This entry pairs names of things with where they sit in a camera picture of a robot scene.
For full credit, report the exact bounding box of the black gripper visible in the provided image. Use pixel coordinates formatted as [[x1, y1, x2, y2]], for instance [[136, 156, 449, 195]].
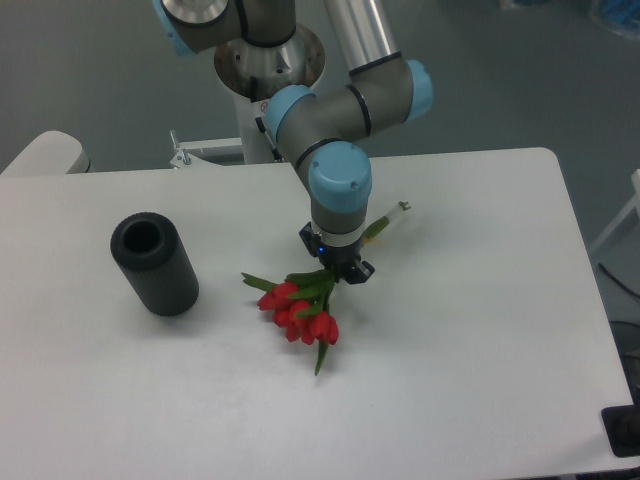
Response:
[[299, 222, 375, 285]]

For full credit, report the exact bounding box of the red tulip bouquet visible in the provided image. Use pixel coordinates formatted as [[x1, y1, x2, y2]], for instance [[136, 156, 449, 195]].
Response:
[[242, 201, 412, 374]]

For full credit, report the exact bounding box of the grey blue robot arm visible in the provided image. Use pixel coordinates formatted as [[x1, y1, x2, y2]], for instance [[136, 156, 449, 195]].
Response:
[[154, 1, 433, 284]]

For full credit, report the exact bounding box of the black ribbed cylindrical vase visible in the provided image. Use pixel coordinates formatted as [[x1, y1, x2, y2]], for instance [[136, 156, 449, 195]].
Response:
[[110, 212, 199, 317]]

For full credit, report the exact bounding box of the white rounded side table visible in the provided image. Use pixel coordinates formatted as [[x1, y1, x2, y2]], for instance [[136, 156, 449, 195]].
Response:
[[1, 130, 94, 178]]

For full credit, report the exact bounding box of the black device at table edge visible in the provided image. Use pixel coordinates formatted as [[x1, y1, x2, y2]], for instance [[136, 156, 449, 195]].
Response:
[[601, 405, 639, 458]]

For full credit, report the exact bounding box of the blue plastic bag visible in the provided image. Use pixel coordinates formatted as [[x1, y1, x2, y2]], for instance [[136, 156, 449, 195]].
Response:
[[588, 0, 639, 39]]

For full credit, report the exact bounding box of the black cable on pedestal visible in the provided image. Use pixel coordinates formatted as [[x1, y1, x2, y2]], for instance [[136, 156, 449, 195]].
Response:
[[249, 75, 288, 164]]

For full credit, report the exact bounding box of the white metal base frame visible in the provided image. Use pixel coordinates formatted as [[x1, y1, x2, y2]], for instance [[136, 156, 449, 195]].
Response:
[[169, 130, 285, 169]]

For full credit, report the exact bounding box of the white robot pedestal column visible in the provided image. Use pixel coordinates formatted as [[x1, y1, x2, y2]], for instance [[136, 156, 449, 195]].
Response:
[[214, 24, 325, 148]]

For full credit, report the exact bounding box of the black cable on floor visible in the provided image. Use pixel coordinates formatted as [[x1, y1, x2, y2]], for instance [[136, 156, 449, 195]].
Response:
[[598, 263, 640, 292]]

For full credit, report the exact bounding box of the white frame at right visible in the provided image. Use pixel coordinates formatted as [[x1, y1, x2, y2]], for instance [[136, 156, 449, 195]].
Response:
[[587, 170, 639, 262]]

